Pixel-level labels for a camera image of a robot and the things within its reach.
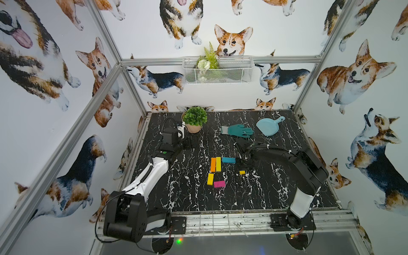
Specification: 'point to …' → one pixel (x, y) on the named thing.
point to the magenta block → (219, 184)
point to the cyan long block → (229, 160)
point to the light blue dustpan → (269, 126)
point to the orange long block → (213, 164)
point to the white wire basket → (232, 70)
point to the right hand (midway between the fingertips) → (238, 167)
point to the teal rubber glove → (238, 130)
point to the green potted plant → (194, 118)
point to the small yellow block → (210, 179)
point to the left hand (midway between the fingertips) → (193, 134)
